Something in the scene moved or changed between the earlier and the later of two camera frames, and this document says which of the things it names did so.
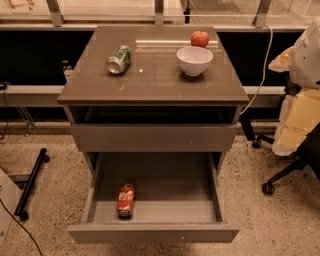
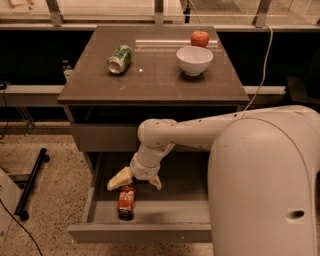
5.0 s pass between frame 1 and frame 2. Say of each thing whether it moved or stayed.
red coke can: stayed
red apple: stayed
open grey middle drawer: stayed
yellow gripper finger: moved
